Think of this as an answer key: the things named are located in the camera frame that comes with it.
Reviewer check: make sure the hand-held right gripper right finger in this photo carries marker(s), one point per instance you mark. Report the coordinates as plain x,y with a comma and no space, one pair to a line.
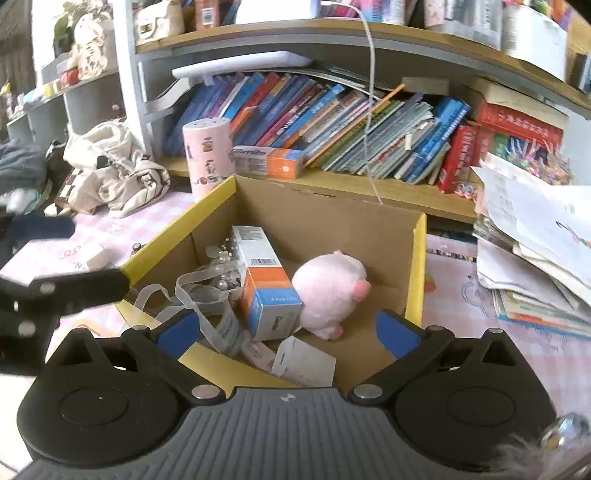
397,330

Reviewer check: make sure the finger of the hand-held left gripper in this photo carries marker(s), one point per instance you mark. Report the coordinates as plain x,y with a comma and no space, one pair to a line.
41,228
83,288

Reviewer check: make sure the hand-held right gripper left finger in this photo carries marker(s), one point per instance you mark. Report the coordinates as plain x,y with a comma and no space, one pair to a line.
178,330

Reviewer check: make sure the cream rectangular block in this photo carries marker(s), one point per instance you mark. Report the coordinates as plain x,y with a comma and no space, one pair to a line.
98,256

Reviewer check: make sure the grey adhesive tape roll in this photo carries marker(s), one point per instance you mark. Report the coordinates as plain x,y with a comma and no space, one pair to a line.
228,330

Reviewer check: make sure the pearl hair clip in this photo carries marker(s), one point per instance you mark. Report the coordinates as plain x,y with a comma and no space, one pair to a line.
224,272

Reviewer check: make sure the pink plush pig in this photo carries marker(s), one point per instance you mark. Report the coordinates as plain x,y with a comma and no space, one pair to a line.
323,290

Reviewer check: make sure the pink rectangular case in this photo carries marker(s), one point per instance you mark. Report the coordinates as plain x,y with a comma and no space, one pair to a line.
261,355

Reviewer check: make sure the white orange toothpaste box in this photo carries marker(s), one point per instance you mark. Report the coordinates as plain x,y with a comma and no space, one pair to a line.
277,164
268,295

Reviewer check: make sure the small white package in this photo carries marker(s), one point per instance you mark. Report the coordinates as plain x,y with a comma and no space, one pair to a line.
304,364

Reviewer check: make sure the yellow cardboard box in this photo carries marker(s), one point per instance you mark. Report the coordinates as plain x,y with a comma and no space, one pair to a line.
323,221

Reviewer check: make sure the pink checkered desktop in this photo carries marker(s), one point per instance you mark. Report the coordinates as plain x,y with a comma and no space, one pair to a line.
461,314

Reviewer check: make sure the grey cloth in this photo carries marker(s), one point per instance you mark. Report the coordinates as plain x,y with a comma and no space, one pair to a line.
21,166

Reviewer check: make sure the black bag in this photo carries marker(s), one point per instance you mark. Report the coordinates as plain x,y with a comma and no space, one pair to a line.
57,161

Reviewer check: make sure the beige cloth bag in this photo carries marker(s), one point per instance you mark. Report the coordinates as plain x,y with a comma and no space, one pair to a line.
115,170

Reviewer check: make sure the white wooden bookshelf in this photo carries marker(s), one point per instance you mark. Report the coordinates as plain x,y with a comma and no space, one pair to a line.
129,92

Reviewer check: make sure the stack of papers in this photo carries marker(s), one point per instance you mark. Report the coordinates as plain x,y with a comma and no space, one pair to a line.
531,230

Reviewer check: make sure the pink cylindrical canister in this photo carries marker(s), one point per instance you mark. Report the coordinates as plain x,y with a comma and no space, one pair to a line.
203,152

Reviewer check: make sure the grey fluffy trim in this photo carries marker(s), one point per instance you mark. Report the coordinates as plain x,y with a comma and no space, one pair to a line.
531,461

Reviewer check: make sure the row of colourful books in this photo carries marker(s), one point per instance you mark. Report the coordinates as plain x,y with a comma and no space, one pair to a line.
323,115

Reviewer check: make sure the cream quilted handbag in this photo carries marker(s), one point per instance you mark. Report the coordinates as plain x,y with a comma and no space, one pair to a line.
159,21

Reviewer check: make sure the white storage container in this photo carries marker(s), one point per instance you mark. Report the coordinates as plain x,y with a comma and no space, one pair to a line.
531,41

